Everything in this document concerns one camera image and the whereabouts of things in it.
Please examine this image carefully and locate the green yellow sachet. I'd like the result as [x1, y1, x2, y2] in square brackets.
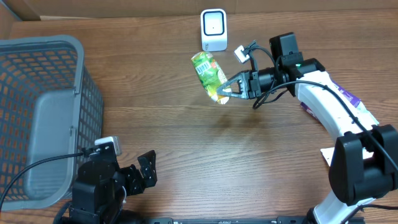
[191, 52, 229, 105]

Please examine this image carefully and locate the red purple pad package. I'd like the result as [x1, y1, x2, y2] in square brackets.
[300, 80, 366, 119]

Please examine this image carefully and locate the white shampoo tube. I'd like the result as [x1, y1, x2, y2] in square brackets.
[320, 147, 374, 166]

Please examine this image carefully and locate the teal wipes packet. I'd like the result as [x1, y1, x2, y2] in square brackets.
[354, 100, 379, 125]

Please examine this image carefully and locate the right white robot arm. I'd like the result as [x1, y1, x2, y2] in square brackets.
[216, 32, 397, 223]

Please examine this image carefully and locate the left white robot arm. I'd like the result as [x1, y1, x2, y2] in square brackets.
[53, 143, 157, 223]

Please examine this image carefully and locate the white barcode scanner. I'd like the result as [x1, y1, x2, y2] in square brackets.
[200, 9, 228, 52]

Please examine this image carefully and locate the grey plastic basket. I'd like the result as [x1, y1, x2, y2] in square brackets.
[1, 35, 104, 211]

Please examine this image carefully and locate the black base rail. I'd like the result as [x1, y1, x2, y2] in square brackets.
[146, 216, 305, 224]

